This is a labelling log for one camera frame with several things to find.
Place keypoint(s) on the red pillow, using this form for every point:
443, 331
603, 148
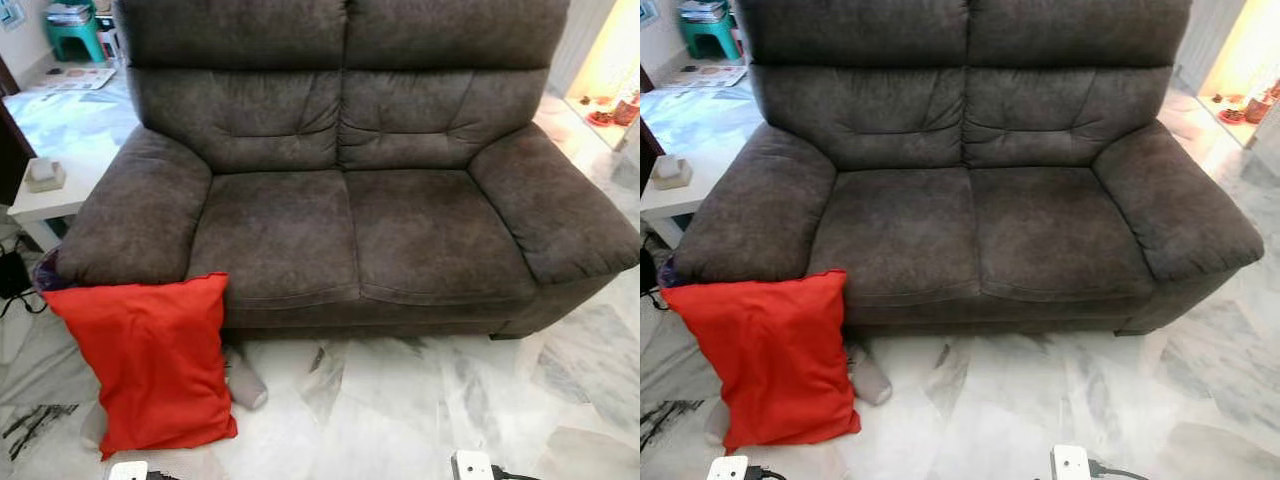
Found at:
140, 360
770, 360

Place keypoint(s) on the printed floor mat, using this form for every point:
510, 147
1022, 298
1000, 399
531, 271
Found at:
708, 75
78, 78

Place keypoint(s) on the brown two-seat fabric sofa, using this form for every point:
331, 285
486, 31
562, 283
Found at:
980, 220
350, 220

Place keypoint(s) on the black power adapter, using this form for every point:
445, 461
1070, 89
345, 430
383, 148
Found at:
648, 272
12, 275

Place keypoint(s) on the purple waste bin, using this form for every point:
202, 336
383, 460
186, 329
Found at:
668, 272
48, 275

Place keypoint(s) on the white side table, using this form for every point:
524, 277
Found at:
60, 198
680, 200

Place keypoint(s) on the beige tissue box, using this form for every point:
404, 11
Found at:
45, 176
671, 173

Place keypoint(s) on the dark wooden door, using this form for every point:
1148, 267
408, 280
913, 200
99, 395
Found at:
648, 140
12, 150

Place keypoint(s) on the red altar offerings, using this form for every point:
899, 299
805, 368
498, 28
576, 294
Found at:
1235, 113
605, 115

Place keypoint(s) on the light wooden cabinet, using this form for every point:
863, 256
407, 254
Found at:
1205, 40
580, 45

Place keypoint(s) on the green plastic stool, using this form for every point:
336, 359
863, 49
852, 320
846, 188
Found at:
706, 36
72, 38

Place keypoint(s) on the stack of books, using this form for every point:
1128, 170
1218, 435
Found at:
703, 11
68, 13

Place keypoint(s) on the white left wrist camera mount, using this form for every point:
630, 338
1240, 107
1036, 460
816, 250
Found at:
127, 471
727, 468

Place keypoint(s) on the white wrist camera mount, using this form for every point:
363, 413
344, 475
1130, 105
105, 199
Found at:
127, 471
471, 466
727, 468
1070, 463

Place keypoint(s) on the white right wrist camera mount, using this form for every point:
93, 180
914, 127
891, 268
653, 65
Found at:
471, 466
1070, 463

